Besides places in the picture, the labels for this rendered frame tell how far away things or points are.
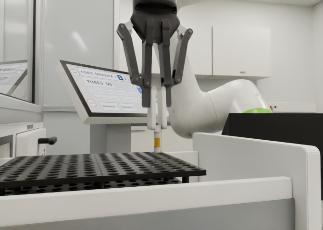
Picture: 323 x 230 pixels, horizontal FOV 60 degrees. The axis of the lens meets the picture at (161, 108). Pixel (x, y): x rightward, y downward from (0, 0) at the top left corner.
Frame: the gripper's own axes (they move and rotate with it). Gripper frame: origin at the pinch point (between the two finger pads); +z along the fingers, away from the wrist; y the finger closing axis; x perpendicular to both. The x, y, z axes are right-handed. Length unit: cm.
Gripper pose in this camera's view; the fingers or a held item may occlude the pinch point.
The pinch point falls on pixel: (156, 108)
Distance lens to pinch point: 46.7
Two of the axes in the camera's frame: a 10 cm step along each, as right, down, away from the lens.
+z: 0.2, 10.0, -0.3
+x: -2.8, 0.3, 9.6
